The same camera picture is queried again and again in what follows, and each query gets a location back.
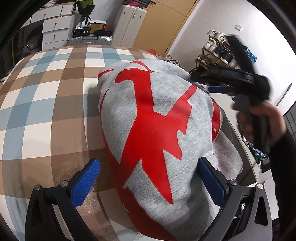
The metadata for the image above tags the white desk with drawers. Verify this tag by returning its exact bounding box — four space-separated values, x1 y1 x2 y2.
30 3 77 50

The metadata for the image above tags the person's right forearm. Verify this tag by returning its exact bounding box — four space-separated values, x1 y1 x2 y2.
269 128 296 223

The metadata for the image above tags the brown cardboard box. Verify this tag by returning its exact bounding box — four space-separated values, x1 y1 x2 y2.
89 22 108 35

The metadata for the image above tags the wooden door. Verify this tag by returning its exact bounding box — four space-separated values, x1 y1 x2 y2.
129 0 202 56

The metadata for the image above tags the silver suitcase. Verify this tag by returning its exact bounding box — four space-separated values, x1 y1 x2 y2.
67 35 113 47

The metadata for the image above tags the black bag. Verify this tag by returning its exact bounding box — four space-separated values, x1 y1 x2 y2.
14 28 42 54

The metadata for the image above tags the black shoe box red logo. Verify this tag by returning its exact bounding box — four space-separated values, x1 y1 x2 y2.
120 0 151 7

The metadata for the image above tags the grey printed hoodie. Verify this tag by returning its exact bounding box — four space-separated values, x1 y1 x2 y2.
97 59 244 241

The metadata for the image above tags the person's right hand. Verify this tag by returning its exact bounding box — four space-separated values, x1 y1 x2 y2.
232 101 287 149

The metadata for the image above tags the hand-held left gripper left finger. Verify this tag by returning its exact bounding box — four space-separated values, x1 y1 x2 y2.
24 158 101 241

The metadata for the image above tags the pile of shoes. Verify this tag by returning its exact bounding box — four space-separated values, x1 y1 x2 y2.
162 54 183 67

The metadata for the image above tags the white tall cabinet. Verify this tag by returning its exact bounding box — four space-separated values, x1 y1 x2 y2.
113 5 148 47

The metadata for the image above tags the metal rod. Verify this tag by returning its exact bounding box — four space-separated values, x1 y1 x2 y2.
279 83 291 107

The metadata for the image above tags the checked bed sheet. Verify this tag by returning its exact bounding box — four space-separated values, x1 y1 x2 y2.
0 45 222 241

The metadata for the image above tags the black wrapped bouquet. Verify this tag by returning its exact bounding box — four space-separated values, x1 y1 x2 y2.
76 0 96 28

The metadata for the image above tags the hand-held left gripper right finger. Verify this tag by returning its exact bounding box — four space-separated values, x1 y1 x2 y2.
198 157 273 241

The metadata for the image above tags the wooden shoe rack with shoes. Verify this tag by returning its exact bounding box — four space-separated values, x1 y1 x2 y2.
196 30 257 70

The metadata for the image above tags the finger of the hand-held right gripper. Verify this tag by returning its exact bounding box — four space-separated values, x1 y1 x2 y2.
208 86 234 95
190 66 255 85

